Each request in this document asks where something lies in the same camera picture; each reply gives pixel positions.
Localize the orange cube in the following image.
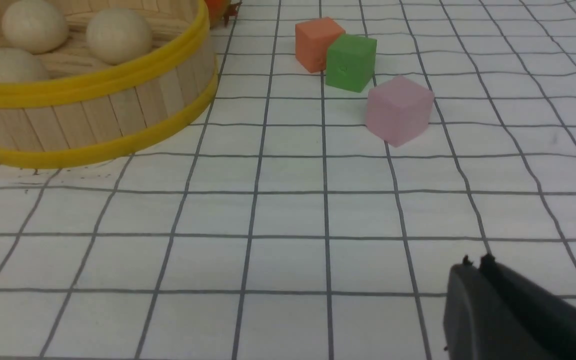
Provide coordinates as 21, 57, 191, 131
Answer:
294, 17, 346, 73

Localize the red tomato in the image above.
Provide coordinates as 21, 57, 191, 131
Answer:
204, 0, 242, 29

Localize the white bun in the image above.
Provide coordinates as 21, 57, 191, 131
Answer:
86, 7, 153, 65
0, 48, 51, 84
1, 0, 70, 55

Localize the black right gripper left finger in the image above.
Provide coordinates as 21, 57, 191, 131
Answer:
443, 255, 551, 360

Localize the bamboo steamer tray yellow rim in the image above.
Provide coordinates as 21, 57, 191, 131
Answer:
0, 0, 218, 169

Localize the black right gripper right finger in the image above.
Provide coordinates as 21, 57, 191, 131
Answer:
478, 253, 576, 360

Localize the pink cube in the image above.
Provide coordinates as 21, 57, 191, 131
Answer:
365, 75, 435, 148

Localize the green cube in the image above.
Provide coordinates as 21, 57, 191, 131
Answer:
325, 33, 378, 93

